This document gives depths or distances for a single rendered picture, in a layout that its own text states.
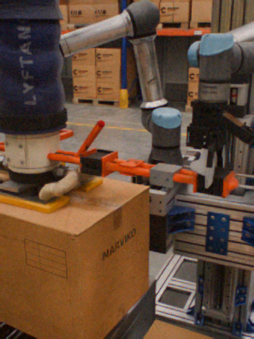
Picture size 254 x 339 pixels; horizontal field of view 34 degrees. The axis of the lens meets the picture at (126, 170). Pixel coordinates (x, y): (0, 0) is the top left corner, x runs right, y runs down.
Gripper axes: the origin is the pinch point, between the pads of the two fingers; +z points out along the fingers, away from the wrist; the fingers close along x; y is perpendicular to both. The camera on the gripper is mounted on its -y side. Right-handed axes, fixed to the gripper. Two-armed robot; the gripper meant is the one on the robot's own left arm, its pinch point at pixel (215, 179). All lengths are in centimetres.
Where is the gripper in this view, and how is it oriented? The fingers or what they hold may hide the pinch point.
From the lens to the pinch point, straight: 107.6
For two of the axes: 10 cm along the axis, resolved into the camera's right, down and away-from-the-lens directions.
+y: -8.7, -1.5, 4.6
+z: 0.0, 9.5, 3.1
